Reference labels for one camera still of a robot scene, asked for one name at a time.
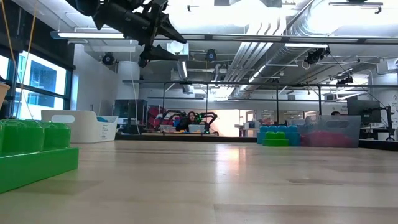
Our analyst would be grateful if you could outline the black background robot arms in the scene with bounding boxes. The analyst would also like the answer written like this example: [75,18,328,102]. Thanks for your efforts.
[160,109,219,135]

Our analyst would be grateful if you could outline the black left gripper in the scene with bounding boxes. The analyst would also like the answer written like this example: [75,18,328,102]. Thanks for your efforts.
[92,0,188,68]

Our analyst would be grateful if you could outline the black background rack frame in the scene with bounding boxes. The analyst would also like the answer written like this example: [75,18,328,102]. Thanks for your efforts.
[122,79,398,126]

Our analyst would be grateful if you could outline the red toy block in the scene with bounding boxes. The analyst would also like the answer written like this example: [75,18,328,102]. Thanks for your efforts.
[323,130,354,148]
[300,132,325,148]

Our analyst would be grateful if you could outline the black background monitor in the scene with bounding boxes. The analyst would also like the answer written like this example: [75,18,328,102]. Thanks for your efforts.
[346,99,382,124]

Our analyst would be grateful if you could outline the white plastic bin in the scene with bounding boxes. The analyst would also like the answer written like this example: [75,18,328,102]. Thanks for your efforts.
[40,110,119,144]

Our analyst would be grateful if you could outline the grey translucent plastic bin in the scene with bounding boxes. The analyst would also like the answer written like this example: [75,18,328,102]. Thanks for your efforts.
[297,114,362,149]

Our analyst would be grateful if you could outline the small green toy block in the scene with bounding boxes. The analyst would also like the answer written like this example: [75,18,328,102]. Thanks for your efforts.
[262,131,290,147]

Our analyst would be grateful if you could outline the window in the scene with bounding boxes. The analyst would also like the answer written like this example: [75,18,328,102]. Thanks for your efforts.
[0,51,73,121]

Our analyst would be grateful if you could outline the black hanging camera cluster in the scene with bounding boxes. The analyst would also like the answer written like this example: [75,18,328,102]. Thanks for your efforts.
[303,45,331,65]

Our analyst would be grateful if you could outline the large blue toy block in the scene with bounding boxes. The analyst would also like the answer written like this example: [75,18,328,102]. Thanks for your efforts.
[256,124,302,147]

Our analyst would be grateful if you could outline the beige hanging rope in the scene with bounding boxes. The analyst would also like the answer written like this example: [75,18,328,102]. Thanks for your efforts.
[0,0,39,121]

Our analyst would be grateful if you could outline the white round ceiling lamp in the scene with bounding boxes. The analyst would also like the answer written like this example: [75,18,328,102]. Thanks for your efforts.
[165,40,190,57]

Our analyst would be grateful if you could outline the long green toy block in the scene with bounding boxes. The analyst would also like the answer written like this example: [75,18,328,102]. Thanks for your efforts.
[0,119,80,194]

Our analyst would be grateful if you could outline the black overhead beam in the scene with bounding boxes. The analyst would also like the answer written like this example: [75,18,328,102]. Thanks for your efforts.
[50,30,398,45]

